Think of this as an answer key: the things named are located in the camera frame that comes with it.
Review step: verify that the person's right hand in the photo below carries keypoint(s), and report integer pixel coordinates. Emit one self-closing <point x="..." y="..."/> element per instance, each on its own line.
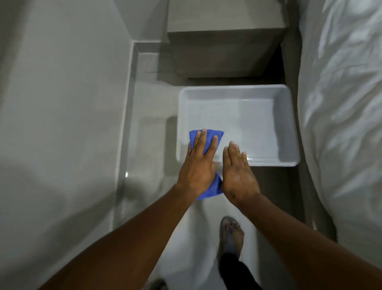
<point x="238" y="180"/>

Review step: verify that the person's left hand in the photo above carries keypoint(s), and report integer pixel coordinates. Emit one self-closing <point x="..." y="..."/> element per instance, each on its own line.
<point x="195" y="171"/>

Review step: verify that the person's right little finger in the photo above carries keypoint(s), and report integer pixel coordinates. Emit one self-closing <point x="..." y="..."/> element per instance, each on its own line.
<point x="245" y="161"/>

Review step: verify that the person's left middle finger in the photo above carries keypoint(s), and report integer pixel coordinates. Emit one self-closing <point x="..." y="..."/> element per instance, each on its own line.
<point x="203" y="142"/>

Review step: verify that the person's right middle finger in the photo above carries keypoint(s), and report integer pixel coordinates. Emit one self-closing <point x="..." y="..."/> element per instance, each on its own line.
<point x="233" y="154"/>

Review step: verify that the person's left little finger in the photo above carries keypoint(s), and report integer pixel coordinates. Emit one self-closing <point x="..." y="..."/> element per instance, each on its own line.
<point x="189" y="150"/>

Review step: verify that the blue cleaning cloth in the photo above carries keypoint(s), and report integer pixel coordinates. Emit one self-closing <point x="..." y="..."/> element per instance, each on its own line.
<point x="215" y="187"/>

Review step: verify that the person's right forearm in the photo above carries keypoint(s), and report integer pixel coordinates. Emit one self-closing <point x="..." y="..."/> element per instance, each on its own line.
<point x="301" y="251"/>

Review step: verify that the person's left forearm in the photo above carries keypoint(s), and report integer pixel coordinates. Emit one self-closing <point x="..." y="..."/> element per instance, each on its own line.
<point x="128" y="248"/>

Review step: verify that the white plastic tray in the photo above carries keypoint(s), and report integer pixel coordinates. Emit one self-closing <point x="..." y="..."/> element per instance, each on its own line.
<point x="247" y="125"/>

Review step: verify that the grey sandal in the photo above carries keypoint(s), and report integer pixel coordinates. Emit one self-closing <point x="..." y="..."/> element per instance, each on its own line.
<point x="231" y="236"/>

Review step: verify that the grey bedside cabinet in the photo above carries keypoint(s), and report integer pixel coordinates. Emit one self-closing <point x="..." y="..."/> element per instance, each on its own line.
<point x="226" y="44"/>

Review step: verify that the white bed duvet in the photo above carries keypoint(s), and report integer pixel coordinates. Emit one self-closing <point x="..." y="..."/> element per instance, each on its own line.
<point x="346" y="119"/>

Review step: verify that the black trouser leg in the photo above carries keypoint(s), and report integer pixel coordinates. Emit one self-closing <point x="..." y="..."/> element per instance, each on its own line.
<point x="235" y="273"/>

